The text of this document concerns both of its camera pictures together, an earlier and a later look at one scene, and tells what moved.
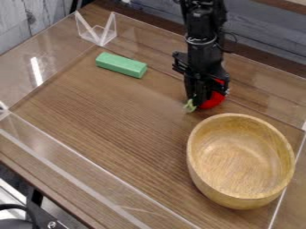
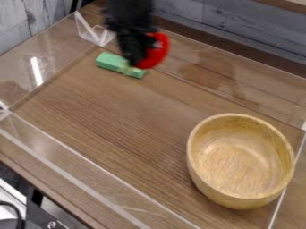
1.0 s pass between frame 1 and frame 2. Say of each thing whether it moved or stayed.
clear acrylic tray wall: stayed
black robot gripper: moved
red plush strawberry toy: moved
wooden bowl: stayed
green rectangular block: stayed
